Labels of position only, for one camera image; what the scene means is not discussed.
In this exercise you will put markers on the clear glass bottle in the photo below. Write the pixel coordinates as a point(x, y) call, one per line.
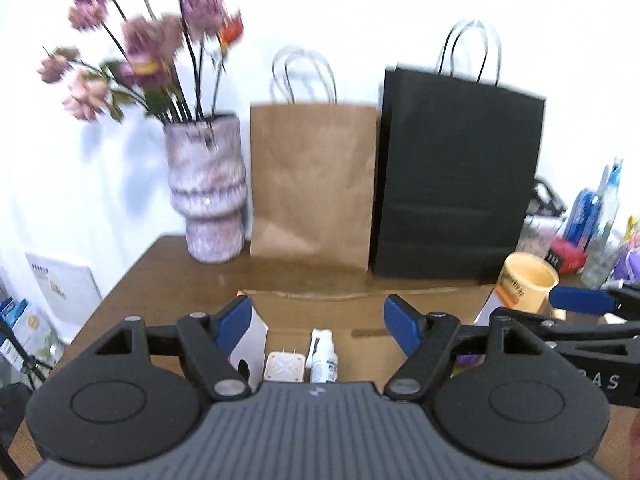
point(605, 240)

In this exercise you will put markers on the purple plastic bag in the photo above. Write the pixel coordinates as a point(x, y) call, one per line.
point(630, 265)

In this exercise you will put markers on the brown paper bag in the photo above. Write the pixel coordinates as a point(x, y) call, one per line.
point(312, 185)

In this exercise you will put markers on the black paper bag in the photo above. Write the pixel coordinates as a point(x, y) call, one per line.
point(455, 175)

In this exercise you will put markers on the blue drink can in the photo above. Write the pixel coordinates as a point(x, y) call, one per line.
point(584, 215)

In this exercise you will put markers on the red cardboard box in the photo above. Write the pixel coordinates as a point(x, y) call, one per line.
point(360, 310)

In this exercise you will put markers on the white spray bottle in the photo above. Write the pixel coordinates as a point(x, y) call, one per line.
point(324, 362)

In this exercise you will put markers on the white calendar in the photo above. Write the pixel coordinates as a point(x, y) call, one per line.
point(65, 285)

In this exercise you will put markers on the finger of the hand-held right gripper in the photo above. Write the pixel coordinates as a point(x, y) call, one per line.
point(590, 329)
point(582, 300)

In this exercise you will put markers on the dried pink rose bouquet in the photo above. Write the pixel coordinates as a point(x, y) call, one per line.
point(145, 42)

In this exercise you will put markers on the pink mottled ceramic vase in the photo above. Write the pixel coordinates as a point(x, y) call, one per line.
point(207, 195)

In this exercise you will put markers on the clear food container black lid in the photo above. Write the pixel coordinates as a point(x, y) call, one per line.
point(540, 232)

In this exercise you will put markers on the yellow mug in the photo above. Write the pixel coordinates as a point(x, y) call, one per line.
point(525, 285)

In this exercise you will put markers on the black tripod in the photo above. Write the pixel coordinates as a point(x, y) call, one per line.
point(27, 366)

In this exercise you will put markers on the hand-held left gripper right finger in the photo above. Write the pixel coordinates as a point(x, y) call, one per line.
point(402, 325)

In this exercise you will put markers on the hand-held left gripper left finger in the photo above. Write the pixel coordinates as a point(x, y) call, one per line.
point(235, 322)

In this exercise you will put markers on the small red box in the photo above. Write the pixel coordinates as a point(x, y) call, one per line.
point(567, 257)

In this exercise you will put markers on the white charger plug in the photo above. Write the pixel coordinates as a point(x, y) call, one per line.
point(285, 367)

